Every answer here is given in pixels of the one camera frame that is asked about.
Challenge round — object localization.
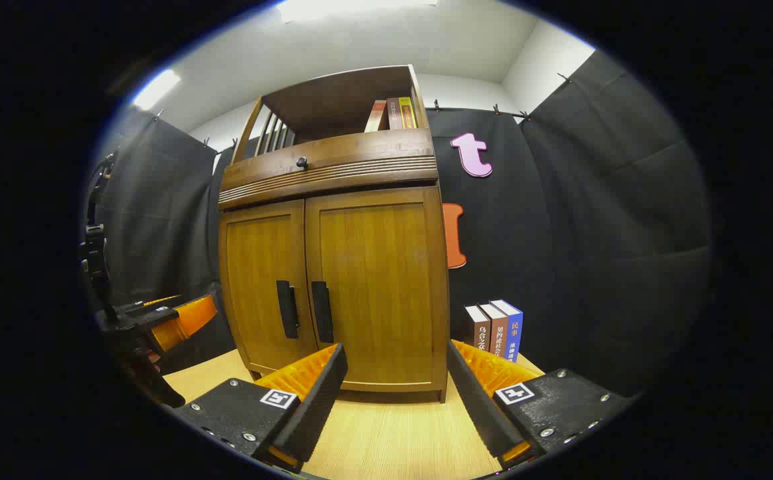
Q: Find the blue book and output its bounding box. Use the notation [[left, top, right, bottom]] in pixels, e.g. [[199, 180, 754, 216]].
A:
[[491, 299, 524, 364]]

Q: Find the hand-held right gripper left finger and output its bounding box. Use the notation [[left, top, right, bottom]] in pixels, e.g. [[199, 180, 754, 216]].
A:
[[172, 343, 349, 474]]

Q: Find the wooden drawer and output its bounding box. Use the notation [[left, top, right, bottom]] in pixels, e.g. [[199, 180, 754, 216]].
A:
[[220, 128, 438, 194]]

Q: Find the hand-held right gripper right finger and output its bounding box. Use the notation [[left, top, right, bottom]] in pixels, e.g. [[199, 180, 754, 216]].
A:
[[446, 340, 637, 471]]

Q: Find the black backdrop cloth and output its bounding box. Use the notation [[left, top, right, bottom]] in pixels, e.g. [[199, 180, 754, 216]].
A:
[[90, 50, 714, 401]]

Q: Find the wooden cabinet door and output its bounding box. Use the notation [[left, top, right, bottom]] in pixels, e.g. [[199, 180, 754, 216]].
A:
[[219, 199, 319, 375], [305, 186, 448, 392]]

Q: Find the wooden double-door shoe cabinet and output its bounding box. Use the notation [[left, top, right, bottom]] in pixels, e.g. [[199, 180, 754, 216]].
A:
[[217, 64, 450, 404]]

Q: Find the black door handle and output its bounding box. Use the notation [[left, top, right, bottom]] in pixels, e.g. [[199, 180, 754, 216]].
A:
[[311, 281, 335, 344], [276, 280, 301, 339]]

